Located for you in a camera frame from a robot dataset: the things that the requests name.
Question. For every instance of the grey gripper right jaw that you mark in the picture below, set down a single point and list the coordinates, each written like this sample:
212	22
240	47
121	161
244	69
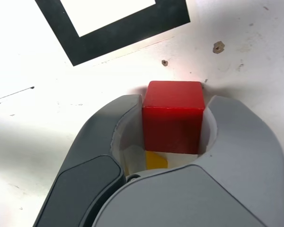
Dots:
227	177

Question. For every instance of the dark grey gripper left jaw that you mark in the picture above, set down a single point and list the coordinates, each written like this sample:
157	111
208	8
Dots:
85	165

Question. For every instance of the yellow cube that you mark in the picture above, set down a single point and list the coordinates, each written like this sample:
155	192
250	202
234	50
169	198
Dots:
156	162

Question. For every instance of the red cube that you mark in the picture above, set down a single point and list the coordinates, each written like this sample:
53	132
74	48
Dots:
172	123

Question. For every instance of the black tape square outline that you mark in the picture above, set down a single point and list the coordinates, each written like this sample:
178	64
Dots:
71	37

